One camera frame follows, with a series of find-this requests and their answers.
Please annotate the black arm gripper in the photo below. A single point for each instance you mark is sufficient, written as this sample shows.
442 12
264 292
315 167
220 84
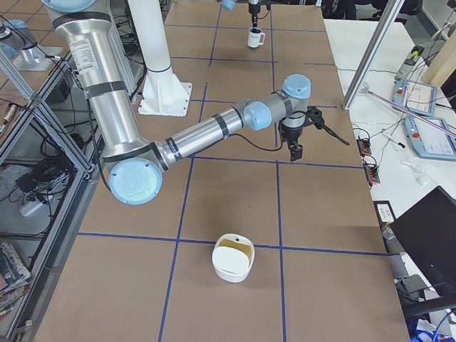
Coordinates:
293 135
254 9

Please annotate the white HOME mug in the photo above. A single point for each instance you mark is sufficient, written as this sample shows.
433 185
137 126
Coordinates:
255 37

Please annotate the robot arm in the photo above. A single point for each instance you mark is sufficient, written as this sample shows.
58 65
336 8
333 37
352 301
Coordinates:
135 164
230 5

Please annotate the orange circuit board far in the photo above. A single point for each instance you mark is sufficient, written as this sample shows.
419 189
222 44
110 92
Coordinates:
364 146

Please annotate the orange circuit board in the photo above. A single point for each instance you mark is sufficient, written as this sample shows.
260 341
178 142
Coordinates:
372 173
364 146

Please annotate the orange circuit board near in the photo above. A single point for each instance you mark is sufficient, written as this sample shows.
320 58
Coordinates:
372 173

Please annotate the white lidded trash bin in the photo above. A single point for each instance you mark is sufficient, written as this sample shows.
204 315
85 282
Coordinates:
233 257

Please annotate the near teach pendant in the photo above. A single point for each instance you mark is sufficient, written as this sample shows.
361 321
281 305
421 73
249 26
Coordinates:
429 142

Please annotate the teach pendant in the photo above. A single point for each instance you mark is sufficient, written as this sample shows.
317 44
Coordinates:
429 142
416 96

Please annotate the far teach pendant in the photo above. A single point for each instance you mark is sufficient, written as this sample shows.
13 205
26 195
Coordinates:
416 96

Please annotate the black laptop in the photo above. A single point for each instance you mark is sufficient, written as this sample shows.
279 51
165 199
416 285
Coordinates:
426 231

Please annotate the clear water bottle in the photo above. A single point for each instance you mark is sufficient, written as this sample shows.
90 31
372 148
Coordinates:
409 63

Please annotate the white power strip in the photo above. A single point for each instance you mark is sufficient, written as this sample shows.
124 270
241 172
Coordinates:
28 207

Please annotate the stack of magazines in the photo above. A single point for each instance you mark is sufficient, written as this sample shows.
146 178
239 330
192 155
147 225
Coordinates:
15 278

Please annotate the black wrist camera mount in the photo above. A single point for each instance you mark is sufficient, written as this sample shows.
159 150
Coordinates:
315 117

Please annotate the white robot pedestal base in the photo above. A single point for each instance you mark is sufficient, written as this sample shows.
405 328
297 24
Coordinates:
163 92

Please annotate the aluminium frame post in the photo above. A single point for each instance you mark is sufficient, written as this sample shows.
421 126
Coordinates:
392 9

